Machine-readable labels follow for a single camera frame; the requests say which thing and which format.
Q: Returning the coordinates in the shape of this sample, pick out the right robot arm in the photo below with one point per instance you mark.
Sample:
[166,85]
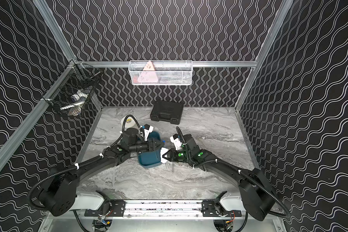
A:
[257,195]

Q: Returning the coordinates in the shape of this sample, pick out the pink triangular card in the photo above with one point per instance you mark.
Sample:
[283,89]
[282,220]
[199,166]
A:
[148,75]

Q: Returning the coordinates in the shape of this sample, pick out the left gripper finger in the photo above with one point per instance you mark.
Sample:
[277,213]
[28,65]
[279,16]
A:
[155,149]
[158,142]

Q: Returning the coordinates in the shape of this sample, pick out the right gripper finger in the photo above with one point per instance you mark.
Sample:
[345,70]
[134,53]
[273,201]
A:
[170,154]
[166,159]

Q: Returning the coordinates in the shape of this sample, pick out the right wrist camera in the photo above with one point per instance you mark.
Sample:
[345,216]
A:
[176,141]

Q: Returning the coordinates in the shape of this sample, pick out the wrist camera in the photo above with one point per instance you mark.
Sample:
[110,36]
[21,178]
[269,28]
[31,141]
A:
[147,130]
[176,141]

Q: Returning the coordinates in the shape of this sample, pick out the black wire basket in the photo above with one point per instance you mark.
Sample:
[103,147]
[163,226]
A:
[76,91]

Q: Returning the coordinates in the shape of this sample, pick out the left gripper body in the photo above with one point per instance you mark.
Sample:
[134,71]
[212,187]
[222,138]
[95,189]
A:
[150,145]

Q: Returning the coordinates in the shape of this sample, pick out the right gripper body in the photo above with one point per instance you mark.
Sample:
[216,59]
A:
[181,155]

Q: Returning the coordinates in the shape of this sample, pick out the teal plastic tray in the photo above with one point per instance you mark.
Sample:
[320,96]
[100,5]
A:
[150,159]

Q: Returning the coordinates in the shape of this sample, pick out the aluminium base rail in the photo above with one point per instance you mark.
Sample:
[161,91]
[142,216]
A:
[151,209]

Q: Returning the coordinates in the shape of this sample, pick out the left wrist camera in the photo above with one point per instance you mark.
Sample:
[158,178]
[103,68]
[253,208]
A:
[147,130]

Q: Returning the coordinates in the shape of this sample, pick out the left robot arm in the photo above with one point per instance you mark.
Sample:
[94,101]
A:
[57,193]

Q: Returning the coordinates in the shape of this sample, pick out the white tape roll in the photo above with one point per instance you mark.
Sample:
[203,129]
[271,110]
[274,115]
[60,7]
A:
[128,122]

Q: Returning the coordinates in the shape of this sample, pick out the black plastic tool case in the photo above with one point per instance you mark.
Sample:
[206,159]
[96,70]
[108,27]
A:
[167,111]

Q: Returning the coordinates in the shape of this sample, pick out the white wipe cloth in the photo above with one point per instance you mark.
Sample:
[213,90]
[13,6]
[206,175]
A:
[162,152]

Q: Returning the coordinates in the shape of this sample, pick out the white wire basket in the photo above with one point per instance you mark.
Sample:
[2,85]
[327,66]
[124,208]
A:
[169,72]

